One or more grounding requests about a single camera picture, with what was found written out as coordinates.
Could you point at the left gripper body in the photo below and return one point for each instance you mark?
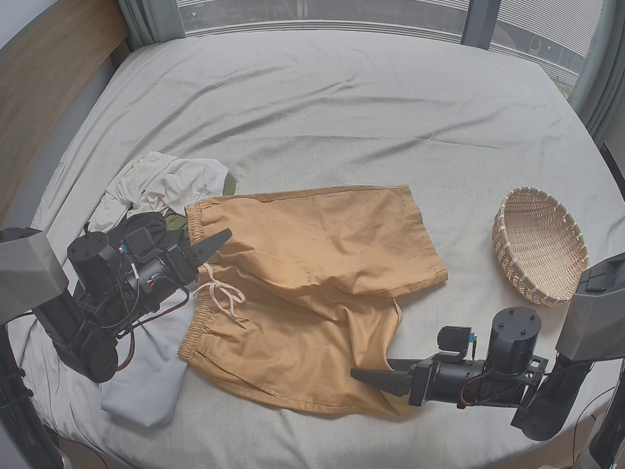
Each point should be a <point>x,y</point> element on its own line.
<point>168,269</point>

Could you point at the bed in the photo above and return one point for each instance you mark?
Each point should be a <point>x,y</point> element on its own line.
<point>342,115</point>

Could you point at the pale grey garment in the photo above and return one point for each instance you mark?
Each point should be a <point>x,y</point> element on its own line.
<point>146,384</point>

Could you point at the olive green garment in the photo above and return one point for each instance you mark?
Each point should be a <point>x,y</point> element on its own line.
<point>175,223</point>

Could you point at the round woven basket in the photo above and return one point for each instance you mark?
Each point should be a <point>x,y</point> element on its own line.
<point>537,247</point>

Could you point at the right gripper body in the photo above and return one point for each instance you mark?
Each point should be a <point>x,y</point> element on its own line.
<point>444,381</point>

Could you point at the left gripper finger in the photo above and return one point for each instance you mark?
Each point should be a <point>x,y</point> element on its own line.
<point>207,248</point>

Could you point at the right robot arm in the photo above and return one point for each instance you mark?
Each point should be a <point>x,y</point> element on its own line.
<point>591,320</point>

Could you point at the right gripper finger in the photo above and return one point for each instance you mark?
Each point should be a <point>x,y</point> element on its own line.
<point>390,381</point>

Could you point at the black garment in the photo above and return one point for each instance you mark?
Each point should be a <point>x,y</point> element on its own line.
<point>146,223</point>

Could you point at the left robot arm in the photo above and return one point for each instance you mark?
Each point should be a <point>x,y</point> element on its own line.
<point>29,281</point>

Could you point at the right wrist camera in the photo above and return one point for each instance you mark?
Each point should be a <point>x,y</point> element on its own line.
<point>454,340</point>

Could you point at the white garment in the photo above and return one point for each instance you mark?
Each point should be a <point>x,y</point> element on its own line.
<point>176,183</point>

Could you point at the tan shorts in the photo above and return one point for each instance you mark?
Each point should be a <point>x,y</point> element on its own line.
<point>302,286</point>

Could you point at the grey-green curtain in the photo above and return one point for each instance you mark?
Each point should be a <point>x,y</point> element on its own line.
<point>146,8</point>
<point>603,66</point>

